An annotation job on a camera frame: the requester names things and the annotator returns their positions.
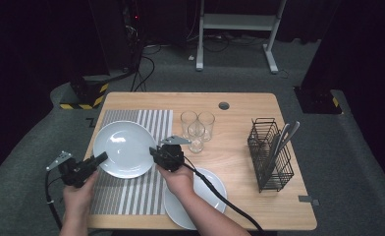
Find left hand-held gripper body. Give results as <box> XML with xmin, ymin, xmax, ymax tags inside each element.
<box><xmin>45</xmin><ymin>150</ymin><xmax>98</xmax><ymax>189</ymax></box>

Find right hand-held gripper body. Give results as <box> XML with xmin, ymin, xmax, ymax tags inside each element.
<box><xmin>154</xmin><ymin>135</ymin><xmax>193</xmax><ymax>173</ymax></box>

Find white plate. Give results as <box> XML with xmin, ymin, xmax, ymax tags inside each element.
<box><xmin>92</xmin><ymin>120</ymin><xmax>158</xmax><ymax>180</ymax></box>
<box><xmin>163</xmin><ymin>167</ymin><xmax>228</xmax><ymax>231</ymax></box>

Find black wire cutlery basket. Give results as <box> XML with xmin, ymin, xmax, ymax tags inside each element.
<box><xmin>247</xmin><ymin>117</ymin><xmax>295</xmax><ymax>193</ymax></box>

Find person's right hand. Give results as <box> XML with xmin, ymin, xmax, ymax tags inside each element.
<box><xmin>156</xmin><ymin>165</ymin><xmax>196</xmax><ymax>200</ymax></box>

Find person's left hand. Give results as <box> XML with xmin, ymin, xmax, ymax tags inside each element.
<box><xmin>62</xmin><ymin>171</ymin><xmax>100</xmax><ymax>220</ymax></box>

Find clear drinking glass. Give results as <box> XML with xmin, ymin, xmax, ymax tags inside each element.
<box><xmin>180</xmin><ymin>110</ymin><xmax>199</xmax><ymax>142</ymax></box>
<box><xmin>197</xmin><ymin>111</ymin><xmax>216</xmax><ymax>143</ymax></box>
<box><xmin>187</xmin><ymin>122</ymin><xmax>206</xmax><ymax>154</ymax></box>

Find grey striped placemat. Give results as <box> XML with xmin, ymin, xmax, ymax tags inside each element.
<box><xmin>88</xmin><ymin>109</ymin><xmax>175</xmax><ymax>216</ymax></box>

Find black yellow striped base block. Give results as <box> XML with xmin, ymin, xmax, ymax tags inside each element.
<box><xmin>59</xmin><ymin>76</ymin><xmax>110</xmax><ymax>111</ymax></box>

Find silver cutlery piece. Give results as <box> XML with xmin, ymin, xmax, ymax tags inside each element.
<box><xmin>265</xmin><ymin>123</ymin><xmax>292</xmax><ymax>178</ymax></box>
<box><xmin>262</xmin><ymin>121</ymin><xmax>302</xmax><ymax>188</ymax></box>

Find dark equipment rack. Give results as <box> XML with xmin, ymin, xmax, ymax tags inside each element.
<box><xmin>121</xmin><ymin>0</ymin><xmax>146</xmax><ymax>71</ymax></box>

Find grey tape piece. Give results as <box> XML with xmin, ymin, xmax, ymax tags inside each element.
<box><xmin>298</xmin><ymin>195</ymin><xmax>320</xmax><ymax>207</ymax></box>

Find black stand base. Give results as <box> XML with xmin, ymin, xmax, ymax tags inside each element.
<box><xmin>293</xmin><ymin>86</ymin><xmax>343</xmax><ymax>115</ymax></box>

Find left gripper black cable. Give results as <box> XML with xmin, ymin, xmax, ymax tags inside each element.
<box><xmin>44</xmin><ymin>170</ymin><xmax>65</xmax><ymax>230</ymax></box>

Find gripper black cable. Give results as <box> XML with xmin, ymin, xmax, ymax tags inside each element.
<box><xmin>182</xmin><ymin>156</ymin><xmax>267</xmax><ymax>236</ymax></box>
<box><xmin>44</xmin><ymin>170</ymin><xmax>65</xmax><ymax>230</ymax></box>

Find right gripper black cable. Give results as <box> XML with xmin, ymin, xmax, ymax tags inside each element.
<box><xmin>182</xmin><ymin>156</ymin><xmax>267</xmax><ymax>236</ymax></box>

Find black floor cables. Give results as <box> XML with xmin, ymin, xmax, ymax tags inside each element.
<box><xmin>130</xmin><ymin>45</ymin><xmax>156</xmax><ymax>92</ymax></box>

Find cable bundle under stand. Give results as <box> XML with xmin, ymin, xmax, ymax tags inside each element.
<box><xmin>185</xmin><ymin>32</ymin><xmax>267</xmax><ymax>53</ymax></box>

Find white metal stand frame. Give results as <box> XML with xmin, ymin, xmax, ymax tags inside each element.
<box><xmin>194</xmin><ymin>0</ymin><xmax>288</xmax><ymax>75</ymax></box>

